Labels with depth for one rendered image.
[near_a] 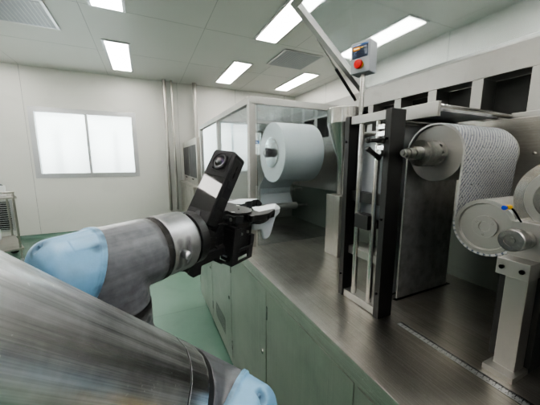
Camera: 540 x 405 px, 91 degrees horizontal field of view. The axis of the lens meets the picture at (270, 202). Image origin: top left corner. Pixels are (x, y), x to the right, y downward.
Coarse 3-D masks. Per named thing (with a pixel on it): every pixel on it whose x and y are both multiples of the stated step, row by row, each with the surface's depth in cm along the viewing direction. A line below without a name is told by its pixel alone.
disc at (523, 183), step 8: (536, 168) 49; (528, 176) 50; (536, 176) 49; (520, 184) 52; (528, 184) 50; (520, 192) 52; (520, 200) 52; (520, 208) 52; (520, 216) 52; (528, 216) 51
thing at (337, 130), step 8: (328, 128) 113; (336, 128) 108; (344, 128) 106; (336, 136) 109; (344, 136) 107; (336, 144) 111; (344, 144) 109; (336, 152) 112; (328, 200) 118; (336, 200) 113; (328, 208) 118; (336, 208) 113; (328, 216) 118; (336, 216) 113; (328, 224) 119; (336, 224) 114; (328, 232) 119; (336, 232) 114; (328, 240) 120; (336, 240) 114; (328, 248) 120; (336, 248) 115; (336, 256) 115
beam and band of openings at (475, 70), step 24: (504, 48) 79; (528, 48) 74; (432, 72) 99; (456, 72) 91; (480, 72) 85; (504, 72) 80; (528, 72) 79; (384, 96) 119; (408, 96) 109; (432, 96) 100; (456, 96) 99; (480, 96) 86; (504, 96) 86; (528, 96) 81
